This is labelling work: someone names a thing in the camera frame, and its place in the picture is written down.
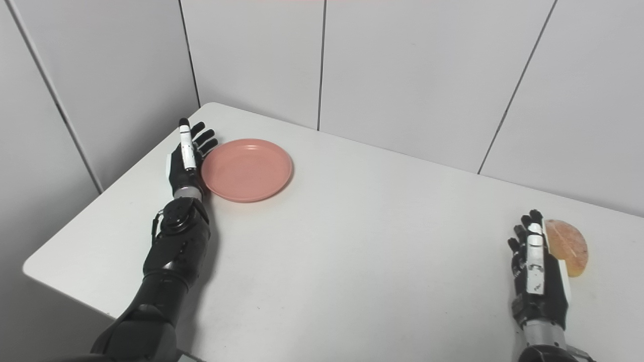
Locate golden bread roll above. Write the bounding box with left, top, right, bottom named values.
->
left=544, top=219, right=589, bottom=278

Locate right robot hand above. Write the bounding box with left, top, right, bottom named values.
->
left=507, top=209, right=572, bottom=330

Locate pink round plate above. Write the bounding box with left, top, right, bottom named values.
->
left=200, top=138, right=294, bottom=203

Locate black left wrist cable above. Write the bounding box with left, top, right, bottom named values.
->
left=151, top=209, right=167, bottom=248

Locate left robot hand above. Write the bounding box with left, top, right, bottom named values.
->
left=166, top=118, right=219, bottom=198

